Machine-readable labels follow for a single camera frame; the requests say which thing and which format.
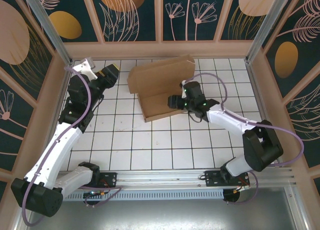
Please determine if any brown cardboard box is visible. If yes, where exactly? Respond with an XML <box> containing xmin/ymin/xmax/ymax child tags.
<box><xmin>126</xmin><ymin>54</ymin><xmax>196</xmax><ymax>123</ymax></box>

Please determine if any grey metal sheet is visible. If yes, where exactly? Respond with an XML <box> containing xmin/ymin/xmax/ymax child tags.
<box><xmin>14</xmin><ymin>186</ymin><xmax>310</xmax><ymax>230</ymax></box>

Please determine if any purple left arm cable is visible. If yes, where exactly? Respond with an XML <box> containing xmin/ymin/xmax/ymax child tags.
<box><xmin>21</xmin><ymin>66</ymin><xmax>123</xmax><ymax>227</ymax></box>

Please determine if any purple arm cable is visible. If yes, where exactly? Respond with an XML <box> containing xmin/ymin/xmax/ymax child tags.
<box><xmin>21</xmin><ymin>66</ymin><xmax>123</xmax><ymax>227</ymax></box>
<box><xmin>186</xmin><ymin>73</ymin><xmax>305</xmax><ymax>206</ymax></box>

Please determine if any aluminium side rail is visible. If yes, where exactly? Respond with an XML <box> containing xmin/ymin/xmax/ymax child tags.
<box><xmin>39</xmin><ymin>60</ymin><xmax>74</xmax><ymax>171</ymax></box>
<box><xmin>244</xmin><ymin>60</ymin><xmax>283</xmax><ymax>168</ymax></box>

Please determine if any aluminium corner post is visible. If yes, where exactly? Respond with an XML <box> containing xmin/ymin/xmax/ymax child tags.
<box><xmin>244</xmin><ymin>0</ymin><xmax>293</xmax><ymax>64</ymax></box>
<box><xmin>19</xmin><ymin>0</ymin><xmax>74</xmax><ymax>67</ymax></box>

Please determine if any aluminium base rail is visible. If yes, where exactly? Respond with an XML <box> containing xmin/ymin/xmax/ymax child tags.
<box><xmin>23</xmin><ymin>167</ymin><xmax>297</xmax><ymax>191</ymax></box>

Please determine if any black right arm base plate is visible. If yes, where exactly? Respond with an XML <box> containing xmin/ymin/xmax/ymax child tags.
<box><xmin>204</xmin><ymin>170</ymin><xmax>251</xmax><ymax>188</ymax></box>

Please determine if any slotted grey cable duct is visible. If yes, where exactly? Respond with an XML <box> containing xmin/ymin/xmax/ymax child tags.
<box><xmin>62</xmin><ymin>189</ymin><xmax>225</xmax><ymax>201</ymax></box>

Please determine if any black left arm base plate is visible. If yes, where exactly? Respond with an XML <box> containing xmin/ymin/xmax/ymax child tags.
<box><xmin>98</xmin><ymin>171</ymin><xmax>118</xmax><ymax>190</ymax></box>

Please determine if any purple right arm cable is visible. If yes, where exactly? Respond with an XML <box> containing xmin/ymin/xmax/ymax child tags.
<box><xmin>186</xmin><ymin>73</ymin><xmax>305</xmax><ymax>206</ymax></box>

